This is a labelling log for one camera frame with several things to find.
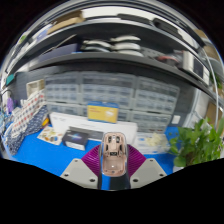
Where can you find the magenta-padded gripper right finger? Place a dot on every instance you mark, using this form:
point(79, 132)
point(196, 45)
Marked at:
point(148, 173)

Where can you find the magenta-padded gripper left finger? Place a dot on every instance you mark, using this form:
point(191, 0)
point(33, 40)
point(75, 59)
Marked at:
point(78, 173)

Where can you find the pink translucent computer mouse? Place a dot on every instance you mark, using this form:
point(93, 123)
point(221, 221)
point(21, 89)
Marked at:
point(114, 156)

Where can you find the long white keyboard box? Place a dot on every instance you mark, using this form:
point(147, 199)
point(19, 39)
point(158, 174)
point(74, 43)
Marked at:
point(66, 120)

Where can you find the green potted plant white pot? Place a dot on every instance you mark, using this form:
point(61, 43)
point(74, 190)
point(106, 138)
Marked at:
point(196, 143)

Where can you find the yellow and blue box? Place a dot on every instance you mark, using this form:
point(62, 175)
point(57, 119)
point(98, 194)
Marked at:
point(102, 113)

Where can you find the navy polka dot cloth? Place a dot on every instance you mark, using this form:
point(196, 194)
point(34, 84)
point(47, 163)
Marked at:
point(25, 133)

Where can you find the red blue plaid cloth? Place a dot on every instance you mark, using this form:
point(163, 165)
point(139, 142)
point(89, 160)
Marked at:
point(28, 111)

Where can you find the purple plush toy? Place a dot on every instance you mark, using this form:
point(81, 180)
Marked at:
point(10, 105)

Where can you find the white perforated basket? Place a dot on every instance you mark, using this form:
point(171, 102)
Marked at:
point(33, 87)

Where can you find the teal pegboard holder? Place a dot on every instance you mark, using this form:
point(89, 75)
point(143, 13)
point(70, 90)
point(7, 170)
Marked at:
point(10, 79)

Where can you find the dark shelf unit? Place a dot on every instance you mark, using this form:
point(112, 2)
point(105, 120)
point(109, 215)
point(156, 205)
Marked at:
point(110, 55)

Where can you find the white wall socket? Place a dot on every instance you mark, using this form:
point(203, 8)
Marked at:
point(176, 119)

